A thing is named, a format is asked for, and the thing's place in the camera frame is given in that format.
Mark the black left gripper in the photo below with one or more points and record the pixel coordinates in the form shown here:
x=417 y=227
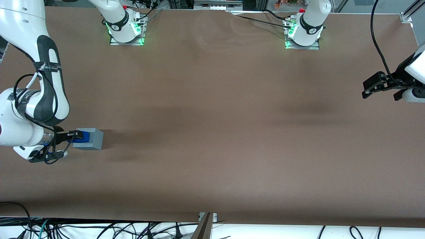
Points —
x=399 y=78

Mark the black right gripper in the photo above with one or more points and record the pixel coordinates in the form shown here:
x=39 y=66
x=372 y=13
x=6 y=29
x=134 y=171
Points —
x=59 y=136

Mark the blue faceted part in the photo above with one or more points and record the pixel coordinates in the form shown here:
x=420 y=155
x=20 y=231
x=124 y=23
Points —
x=85 y=136

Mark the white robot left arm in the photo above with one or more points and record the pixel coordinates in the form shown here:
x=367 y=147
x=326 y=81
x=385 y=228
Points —
x=310 y=23

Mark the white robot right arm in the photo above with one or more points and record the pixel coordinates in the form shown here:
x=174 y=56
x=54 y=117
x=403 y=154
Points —
x=23 y=20

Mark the grey hollow cube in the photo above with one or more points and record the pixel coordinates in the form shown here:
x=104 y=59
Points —
x=96 y=142

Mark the brown table cover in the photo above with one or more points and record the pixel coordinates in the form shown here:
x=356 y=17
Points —
x=232 y=132

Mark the white terminal block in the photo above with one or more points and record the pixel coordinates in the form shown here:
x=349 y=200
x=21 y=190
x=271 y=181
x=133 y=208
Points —
x=215 y=6

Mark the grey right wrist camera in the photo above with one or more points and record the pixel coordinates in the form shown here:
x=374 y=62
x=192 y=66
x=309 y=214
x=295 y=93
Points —
x=65 y=154

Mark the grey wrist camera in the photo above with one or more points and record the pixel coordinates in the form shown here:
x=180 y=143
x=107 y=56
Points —
x=65 y=154
x=415 y=95

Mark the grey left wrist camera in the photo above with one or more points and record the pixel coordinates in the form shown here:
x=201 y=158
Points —
x=415 y=95

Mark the aluminium frame profile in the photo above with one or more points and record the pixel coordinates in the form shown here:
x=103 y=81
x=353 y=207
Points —
x=406 y=17

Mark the metal table edge bracket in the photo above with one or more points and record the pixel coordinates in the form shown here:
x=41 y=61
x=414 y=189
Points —
x=206 y=229

